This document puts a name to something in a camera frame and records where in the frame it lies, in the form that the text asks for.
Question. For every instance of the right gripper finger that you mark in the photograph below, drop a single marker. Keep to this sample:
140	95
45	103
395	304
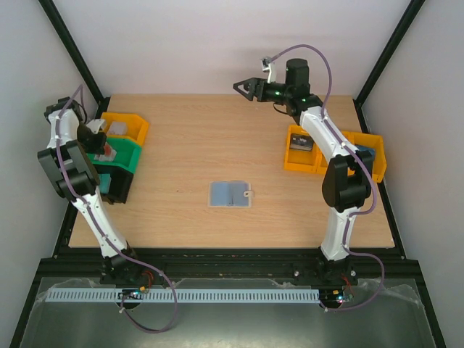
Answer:
247	91
245	84

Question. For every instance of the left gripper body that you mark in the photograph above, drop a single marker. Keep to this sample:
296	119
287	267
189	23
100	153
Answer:
88	141

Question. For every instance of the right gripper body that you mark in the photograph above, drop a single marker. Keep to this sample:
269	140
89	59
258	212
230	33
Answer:
259	89

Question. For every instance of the white card holder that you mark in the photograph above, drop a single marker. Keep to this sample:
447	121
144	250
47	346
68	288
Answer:
230	194

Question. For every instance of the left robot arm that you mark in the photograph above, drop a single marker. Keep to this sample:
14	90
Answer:
80	164

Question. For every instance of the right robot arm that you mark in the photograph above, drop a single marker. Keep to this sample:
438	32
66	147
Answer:
348	180

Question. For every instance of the holder with red card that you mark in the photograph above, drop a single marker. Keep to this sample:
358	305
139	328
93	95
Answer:
108	155

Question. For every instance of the grey holder in yellow bin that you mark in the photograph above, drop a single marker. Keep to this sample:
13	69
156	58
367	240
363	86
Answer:
117	128

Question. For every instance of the teal holder in black bin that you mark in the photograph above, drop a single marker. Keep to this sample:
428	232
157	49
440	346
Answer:
104	183

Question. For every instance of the black card stack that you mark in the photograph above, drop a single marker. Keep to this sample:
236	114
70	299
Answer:
301	142

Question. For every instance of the yellow bin with black cards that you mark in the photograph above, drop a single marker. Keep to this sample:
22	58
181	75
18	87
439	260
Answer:
297	159

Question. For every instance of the yellow bin with red cards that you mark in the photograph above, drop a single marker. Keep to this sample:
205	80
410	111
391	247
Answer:
322	167

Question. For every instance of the yellow bin with blue cards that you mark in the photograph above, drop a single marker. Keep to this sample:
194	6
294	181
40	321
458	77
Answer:
376	142

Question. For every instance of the blue card stack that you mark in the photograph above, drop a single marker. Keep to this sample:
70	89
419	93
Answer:
371	151

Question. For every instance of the green bin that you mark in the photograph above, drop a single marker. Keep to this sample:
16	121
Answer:
127	154

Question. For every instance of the yellow bin far left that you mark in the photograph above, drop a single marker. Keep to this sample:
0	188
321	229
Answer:
137	126

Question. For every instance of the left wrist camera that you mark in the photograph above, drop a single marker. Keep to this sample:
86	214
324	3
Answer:
96	125

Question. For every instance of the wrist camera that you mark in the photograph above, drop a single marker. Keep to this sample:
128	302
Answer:
269	67
96	125

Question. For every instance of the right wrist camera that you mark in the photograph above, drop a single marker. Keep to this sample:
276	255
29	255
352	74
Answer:
269	67

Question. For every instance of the left black frame post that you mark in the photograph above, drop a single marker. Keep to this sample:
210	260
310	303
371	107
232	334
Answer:
73	51

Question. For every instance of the black frame post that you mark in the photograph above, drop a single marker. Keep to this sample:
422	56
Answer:
388	51
73	51

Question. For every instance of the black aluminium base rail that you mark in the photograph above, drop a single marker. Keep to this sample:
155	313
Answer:
301	267

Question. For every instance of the white slotted cable duct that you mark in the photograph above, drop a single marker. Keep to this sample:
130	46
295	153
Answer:
188	296

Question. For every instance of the right black frame post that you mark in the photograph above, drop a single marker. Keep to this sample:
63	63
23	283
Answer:
388	51

